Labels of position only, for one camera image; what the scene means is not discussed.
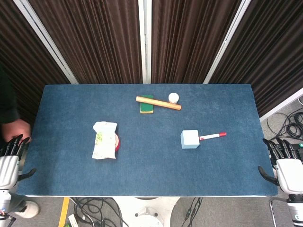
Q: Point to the white ball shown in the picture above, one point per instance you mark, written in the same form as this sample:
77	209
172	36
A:
173	97

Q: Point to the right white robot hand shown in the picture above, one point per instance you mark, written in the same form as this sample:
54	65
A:
291	175

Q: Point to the white power strip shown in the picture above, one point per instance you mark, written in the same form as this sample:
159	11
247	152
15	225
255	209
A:
73	221

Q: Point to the green yellow sponge block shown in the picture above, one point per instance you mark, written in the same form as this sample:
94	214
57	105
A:
146	108

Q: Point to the black foot pedal unit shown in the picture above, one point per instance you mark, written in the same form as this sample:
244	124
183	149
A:
298	151

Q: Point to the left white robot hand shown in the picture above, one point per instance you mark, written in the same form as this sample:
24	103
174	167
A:
8	170

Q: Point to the white sneaker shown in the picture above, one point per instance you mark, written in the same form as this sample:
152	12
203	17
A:
29	210

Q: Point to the bystander bare hand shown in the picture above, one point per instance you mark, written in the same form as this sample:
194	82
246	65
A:
17	128

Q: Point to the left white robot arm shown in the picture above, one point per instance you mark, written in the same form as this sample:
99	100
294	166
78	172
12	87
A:
4	203

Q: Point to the white partition base rail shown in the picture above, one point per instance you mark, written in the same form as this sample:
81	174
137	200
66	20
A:
281	106

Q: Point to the blue table mat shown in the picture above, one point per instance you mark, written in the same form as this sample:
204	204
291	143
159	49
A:
146	170

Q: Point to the red marker pen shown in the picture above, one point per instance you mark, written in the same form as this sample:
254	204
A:
211	136

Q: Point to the white partition post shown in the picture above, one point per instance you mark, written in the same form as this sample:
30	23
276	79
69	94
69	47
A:
225	45
145	42
47	42

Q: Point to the brown pleated curtain panel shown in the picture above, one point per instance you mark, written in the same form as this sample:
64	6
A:
14	47
94	40
189	40
272	47

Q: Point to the white snack bag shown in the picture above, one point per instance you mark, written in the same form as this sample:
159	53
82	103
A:
104	142

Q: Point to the red round lid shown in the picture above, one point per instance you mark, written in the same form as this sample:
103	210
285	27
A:
118	143

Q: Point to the wooden stick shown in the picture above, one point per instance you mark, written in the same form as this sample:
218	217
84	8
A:
158	103

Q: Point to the white table base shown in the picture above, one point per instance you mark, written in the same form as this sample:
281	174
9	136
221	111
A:
146	210

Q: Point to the dark green sleeve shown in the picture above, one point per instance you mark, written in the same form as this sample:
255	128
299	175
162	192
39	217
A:
7	104

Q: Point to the light blue cube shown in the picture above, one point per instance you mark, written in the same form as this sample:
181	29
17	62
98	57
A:
189	140

